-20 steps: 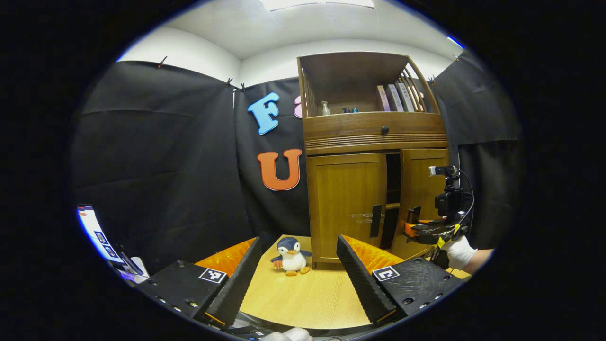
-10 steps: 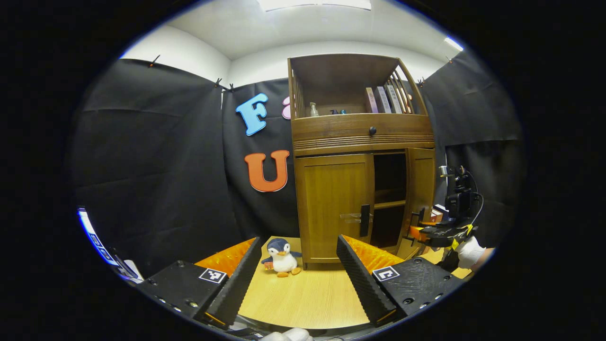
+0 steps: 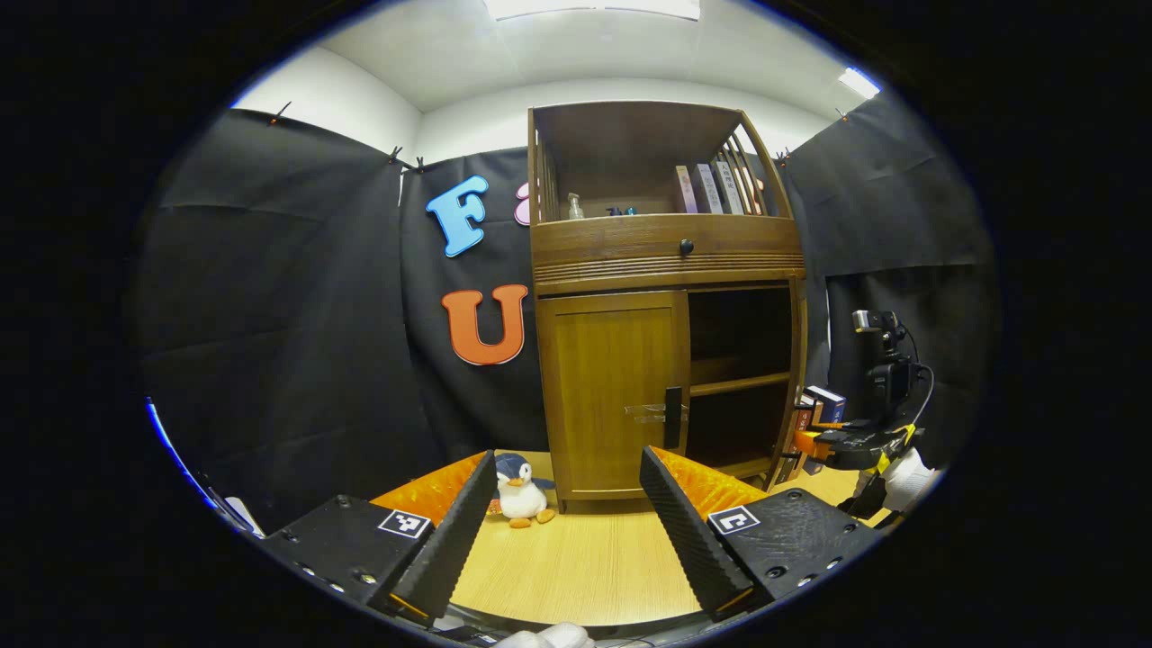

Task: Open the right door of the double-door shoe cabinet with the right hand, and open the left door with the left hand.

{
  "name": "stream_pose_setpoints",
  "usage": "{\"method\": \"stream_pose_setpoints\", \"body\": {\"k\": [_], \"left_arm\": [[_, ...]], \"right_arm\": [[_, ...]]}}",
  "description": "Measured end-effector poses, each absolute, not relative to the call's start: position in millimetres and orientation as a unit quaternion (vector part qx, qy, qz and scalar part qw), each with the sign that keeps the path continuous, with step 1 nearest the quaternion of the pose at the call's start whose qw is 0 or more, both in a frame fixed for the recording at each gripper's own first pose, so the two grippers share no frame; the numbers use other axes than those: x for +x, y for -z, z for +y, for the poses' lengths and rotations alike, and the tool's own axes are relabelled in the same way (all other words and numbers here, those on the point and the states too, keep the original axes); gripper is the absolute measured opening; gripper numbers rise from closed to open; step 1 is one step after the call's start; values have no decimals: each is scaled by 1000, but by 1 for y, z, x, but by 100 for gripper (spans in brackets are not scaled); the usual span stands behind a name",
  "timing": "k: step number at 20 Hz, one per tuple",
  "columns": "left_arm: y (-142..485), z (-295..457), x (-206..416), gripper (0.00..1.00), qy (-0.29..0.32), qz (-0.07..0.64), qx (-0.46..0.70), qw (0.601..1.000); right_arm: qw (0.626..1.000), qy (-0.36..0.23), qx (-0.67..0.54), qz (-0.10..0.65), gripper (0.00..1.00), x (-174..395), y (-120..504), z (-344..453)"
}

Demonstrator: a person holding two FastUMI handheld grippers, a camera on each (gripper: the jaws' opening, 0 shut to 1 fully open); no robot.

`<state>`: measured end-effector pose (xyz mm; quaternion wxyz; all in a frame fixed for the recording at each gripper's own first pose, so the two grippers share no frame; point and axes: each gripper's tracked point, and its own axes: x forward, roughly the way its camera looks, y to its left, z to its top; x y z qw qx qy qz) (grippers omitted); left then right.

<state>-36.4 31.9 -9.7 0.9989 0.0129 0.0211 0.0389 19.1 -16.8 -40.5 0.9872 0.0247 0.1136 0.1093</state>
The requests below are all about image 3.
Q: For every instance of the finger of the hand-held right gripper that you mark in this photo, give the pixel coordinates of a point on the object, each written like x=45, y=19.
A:
x=813, y=445

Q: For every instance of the small blue object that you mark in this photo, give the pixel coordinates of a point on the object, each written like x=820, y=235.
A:
x=621, y=211

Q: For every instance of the dark book with white edge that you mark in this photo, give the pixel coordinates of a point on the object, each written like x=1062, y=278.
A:
x=826, y=403

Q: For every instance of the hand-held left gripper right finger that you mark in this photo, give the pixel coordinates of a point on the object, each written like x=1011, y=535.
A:
x=688, y=540

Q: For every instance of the wooden shoe cabinet door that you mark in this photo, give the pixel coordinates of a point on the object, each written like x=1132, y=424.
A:
x=603, y=387
x=799, y=360

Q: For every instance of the red-brown book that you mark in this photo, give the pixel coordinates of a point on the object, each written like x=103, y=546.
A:
x=804, y=416

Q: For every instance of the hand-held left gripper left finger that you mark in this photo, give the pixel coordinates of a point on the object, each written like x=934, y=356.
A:
x=450, y=544

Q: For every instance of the wooden double-door shoe cabinet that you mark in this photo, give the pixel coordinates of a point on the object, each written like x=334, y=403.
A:
x=630, y=247

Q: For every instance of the wooden cabinet drawer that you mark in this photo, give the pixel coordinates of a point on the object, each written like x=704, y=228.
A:
x=612, y=245

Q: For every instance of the small ceiling light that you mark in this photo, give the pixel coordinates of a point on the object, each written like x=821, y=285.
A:
x=858, y=83

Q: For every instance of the penguin plush toy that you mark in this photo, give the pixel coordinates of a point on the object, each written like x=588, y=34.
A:
x=520, y=495

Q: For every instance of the grey book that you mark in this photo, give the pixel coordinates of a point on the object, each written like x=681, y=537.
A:
x=708, y=189

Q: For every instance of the small clear bottle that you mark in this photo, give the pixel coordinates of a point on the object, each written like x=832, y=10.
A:
x=576, y=209

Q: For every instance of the large ceiling light panel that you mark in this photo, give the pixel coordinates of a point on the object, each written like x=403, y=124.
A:
x=594, y=7

